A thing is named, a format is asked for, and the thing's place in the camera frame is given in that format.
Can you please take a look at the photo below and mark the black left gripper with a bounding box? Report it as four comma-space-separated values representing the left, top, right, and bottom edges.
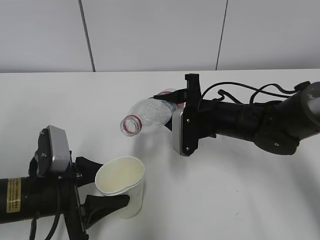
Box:
29, 128, 130, 240

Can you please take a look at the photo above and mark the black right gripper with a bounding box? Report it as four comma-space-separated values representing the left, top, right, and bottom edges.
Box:
153, 73, 217, 157

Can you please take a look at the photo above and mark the white paper cup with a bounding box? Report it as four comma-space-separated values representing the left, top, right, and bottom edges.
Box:
94, 156, 145, 218

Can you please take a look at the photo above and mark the Nongfu Spring water bottle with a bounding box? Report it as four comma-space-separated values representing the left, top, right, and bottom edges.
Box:
120, 97, 185, 137

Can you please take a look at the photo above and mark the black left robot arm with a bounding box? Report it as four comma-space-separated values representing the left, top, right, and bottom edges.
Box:
0, 125, 130, 240

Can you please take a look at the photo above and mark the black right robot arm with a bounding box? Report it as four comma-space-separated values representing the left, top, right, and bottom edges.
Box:
154, 73, 320, 157

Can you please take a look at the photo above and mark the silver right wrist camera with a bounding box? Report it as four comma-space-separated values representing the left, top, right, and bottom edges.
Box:
171, 108, 189, 157

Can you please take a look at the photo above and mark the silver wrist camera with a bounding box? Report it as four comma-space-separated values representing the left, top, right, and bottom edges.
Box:
171, 108, 189, 157
47, 125, 71, 173

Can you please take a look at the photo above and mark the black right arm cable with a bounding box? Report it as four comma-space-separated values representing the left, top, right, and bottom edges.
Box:
200, 82, 305, 105

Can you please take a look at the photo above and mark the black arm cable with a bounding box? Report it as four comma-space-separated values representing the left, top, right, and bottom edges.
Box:
200, 82, 305, 105
28, 179, 66, 240

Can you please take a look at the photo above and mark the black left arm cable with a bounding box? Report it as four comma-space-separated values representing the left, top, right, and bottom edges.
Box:
28, 179, 66, 240

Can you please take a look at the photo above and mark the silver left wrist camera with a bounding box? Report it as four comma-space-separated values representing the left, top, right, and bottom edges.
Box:
47, 125, 71, 173

